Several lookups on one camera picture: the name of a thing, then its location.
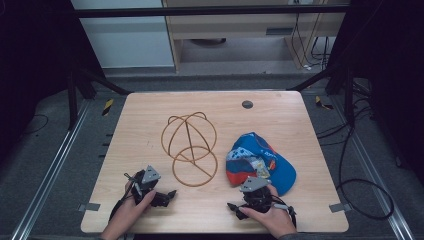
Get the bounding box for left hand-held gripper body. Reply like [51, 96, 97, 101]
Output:
[130, 165, 167, 208]

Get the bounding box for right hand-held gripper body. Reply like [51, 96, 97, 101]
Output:
[238, 176, 274, 214]

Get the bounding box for blue and red cap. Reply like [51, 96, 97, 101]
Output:
[225, 131, 297, 197]

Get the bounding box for brown wire hat stand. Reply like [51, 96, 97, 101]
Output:
[160, 111, 219, 188]

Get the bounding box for person's right hand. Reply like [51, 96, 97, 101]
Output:
[238, 184, 298, 240]

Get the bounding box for person's left hand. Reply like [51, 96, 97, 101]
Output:
[100, 181, 157, 240]

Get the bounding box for grey tape piece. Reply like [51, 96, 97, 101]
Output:
[328, 202, 353, 214]
[77, 202, 102, 213]

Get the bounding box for yellow and black tape strip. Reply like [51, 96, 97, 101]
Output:
[101, 98, 115, 117]
[314, 95, 335, 111]

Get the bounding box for black metal stand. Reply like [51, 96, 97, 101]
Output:
[65, 66, 133, 132]
[287, 63, 357, 129]

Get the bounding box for white cabinet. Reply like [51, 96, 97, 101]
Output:
[70, 0, 176, 70]

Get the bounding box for dark curtain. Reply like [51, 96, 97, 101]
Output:
[0, 0, 105, 164]
[328, 0, 424, 186]

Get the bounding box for light wooden desk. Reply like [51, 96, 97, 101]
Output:
[161, 0, 352, 72]

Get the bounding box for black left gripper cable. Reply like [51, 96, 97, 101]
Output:
[109, 171, 144, 222]

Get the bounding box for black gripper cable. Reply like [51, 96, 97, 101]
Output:
[271, 194, 298, 229]
[109, 171, 144, 222]

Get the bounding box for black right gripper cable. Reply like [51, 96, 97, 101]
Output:
[271, 194, 298, 229]

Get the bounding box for looped black floor cable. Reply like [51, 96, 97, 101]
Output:
[335, 125, 396, 221]

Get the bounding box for aluminium floor rail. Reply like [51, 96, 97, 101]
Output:
[10, 99, 92, 240]
[332, 95, 415, 240]

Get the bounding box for thin black floor cable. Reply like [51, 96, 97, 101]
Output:
[19, 113, 50, 137]

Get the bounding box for hanging black desk cables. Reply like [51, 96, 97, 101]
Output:
[290, 12, 332, 72]

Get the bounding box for black horizontal frame bar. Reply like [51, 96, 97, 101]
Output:
[71, 4, 351, 19]

